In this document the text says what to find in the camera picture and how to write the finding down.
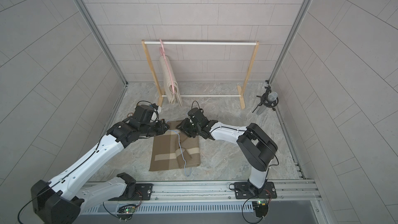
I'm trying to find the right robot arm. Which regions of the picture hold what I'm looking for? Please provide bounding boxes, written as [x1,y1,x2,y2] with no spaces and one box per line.
[176,106,280,197]

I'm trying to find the right circuit board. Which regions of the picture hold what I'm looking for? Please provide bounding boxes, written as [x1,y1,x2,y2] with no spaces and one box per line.
[252,201,269,219]

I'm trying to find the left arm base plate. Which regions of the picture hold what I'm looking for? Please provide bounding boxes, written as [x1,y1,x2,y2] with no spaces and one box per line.
[123,183,153,201]

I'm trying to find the pink plastic hanger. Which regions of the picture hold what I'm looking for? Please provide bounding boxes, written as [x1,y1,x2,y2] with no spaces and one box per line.
[159,40,177,102]

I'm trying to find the circuit board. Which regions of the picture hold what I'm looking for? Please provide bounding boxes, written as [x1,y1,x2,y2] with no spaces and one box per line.
[118,204,137,215]
[252,201,269,219]

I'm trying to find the beige wool scarf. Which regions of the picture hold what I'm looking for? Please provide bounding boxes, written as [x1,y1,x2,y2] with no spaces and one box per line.
[159,56,182,107]

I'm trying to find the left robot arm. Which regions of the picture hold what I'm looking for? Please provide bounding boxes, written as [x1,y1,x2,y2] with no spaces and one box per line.
[29,101,170,224]

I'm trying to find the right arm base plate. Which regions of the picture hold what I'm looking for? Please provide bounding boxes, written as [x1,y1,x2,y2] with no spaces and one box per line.
[229,181,277,200]

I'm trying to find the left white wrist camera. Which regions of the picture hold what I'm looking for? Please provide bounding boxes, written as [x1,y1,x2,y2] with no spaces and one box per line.
[152,103,162,113]

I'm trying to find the left circuit board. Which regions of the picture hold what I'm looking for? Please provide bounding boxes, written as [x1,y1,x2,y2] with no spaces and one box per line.
[118,204,137,215]

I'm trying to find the aluminium mounting rail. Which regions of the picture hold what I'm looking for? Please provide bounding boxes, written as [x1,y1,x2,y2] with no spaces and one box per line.
[60,178,322,206]

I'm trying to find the brown plaid scarf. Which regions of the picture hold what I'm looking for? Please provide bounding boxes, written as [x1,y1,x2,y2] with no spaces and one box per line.
[149,120,201,172]

